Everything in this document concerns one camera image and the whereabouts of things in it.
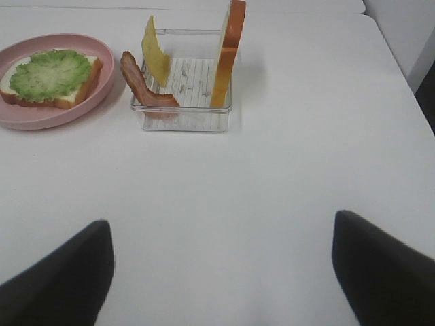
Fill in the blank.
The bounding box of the bacon strip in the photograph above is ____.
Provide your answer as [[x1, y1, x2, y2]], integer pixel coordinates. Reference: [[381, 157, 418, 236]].
[[120, 51, 179, 108]]

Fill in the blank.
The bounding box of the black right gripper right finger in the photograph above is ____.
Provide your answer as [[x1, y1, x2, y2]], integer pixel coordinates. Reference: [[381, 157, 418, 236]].
[[332, 211, 434, 325]]

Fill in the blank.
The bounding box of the bread slice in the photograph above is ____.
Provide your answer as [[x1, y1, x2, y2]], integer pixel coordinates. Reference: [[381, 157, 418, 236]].
[[209, 0, 246, 108], [1, 52, 103, 109]]

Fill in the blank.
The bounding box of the clear plastic right tray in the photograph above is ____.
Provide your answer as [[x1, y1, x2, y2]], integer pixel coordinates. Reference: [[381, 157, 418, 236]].
[[130, 29, 232, 132]]

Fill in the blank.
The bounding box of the pink plate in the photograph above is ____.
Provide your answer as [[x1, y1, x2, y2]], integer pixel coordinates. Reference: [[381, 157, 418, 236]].
[[1, 33, 115, 130]]

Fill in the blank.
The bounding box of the yellow cheese slice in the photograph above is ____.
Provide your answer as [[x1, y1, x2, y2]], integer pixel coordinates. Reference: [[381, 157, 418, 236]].
[[141, 15, 171, 86]]

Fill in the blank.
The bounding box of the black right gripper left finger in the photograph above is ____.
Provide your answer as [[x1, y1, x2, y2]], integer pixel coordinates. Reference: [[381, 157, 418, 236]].
[[1, 220, 114, 325]]

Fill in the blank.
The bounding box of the green lettuce leaf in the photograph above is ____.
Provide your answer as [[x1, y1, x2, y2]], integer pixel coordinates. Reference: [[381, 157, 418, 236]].
[[9, 49, 92, 102]]

